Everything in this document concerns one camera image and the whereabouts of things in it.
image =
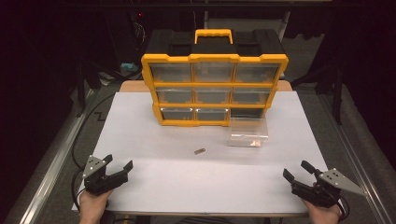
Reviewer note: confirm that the person's left hand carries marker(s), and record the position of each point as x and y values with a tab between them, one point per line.
91	207

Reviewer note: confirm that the set of clear organizer drawers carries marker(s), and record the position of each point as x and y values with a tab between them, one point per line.
172	72

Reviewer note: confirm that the person's right hand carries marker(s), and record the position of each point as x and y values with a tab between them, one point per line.
323	215

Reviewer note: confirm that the black stand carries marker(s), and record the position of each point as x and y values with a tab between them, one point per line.
81	84
336	90

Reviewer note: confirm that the metal floor rail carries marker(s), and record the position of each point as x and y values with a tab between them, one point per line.
46	174
358	155

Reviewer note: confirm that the white paper sheet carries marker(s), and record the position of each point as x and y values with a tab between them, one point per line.
186	180

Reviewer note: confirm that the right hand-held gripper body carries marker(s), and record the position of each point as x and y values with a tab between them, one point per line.
323	189

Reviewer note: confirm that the yellow and black drawer organizer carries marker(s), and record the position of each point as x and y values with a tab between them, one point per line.
214	57

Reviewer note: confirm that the clear plastic pulled-out drawer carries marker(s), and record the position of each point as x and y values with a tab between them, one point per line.
247	134

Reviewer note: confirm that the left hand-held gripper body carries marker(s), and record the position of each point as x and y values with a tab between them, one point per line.
99	182

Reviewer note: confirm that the teal object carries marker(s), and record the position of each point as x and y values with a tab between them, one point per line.
129	67

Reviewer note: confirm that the small metal piece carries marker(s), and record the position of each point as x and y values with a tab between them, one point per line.
199	151

